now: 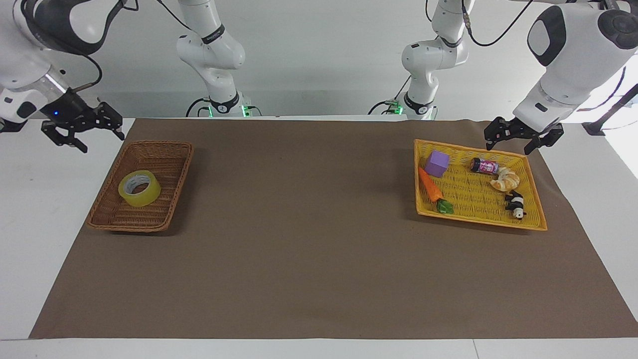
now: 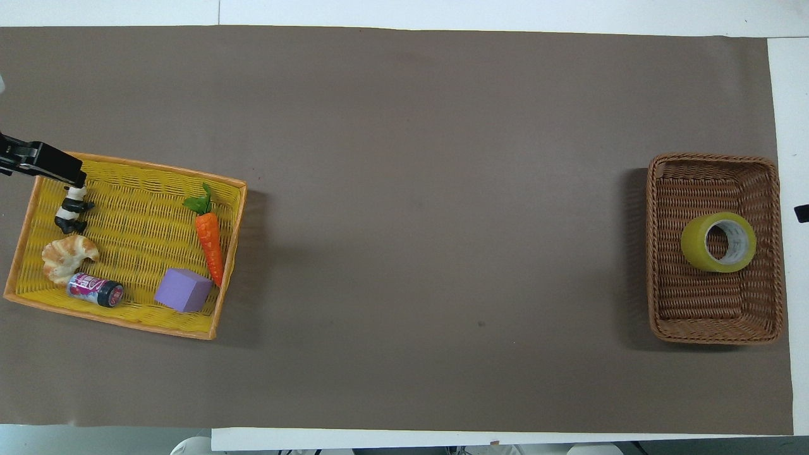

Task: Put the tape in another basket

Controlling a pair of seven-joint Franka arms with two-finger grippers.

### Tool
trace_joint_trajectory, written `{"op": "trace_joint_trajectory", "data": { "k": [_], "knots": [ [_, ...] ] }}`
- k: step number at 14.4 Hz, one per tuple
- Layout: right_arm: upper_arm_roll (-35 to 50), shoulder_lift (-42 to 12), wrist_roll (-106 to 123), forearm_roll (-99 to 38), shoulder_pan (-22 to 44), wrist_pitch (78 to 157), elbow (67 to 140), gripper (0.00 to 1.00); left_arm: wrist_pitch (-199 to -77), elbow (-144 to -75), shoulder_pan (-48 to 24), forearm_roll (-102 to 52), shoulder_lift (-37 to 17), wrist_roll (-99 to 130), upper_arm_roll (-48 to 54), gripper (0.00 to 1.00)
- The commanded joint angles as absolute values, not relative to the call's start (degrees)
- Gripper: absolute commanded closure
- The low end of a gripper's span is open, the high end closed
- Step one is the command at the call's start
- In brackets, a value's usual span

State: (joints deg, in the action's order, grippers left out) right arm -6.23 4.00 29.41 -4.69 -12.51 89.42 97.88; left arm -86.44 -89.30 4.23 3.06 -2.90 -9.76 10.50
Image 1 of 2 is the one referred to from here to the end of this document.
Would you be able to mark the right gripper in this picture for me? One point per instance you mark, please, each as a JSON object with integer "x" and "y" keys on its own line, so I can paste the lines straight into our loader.
{"x": 70, "y": 110}

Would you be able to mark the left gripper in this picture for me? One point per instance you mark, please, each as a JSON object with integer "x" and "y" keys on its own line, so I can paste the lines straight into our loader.
{"x": 523, "y": 127}

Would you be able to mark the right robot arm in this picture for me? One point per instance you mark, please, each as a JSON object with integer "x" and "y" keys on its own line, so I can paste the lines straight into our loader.
{"x": 214, "y": 55}

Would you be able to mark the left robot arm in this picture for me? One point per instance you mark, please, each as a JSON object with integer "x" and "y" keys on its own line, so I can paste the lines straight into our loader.
{"x": 573, "y": 75}

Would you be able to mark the yellow plastic basket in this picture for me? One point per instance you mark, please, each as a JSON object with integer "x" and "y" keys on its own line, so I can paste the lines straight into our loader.
{"x": 473, "y": 199}

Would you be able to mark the brown wicker basket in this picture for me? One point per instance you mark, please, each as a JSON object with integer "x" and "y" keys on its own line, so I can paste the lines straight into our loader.
{"x": 164, "y": 164}

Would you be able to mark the yellow tape roll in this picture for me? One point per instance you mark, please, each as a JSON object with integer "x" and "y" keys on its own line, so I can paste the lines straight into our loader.
{"x": 149, "y": 197}

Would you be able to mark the toy croissant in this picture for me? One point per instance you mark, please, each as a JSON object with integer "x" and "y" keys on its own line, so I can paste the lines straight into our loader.
{"x": 506, "y": 179}

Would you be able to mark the small pink can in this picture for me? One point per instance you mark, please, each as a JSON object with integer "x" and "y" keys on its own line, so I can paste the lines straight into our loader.
{"x": 484, "y": 166}

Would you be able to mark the toy panda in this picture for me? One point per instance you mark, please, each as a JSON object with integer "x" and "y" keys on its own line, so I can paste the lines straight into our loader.
{"x": 516, "y": 203}

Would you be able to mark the black stand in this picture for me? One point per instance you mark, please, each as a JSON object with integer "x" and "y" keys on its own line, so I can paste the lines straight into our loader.
{"x": 595, "y": 128}

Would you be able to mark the purple cube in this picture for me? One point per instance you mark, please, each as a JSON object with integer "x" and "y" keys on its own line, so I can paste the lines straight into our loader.
{"x": 437, "y": 163}

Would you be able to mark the toy carrot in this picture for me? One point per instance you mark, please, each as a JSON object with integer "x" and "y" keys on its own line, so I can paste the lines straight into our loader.
{"x": 431, "y": 188}

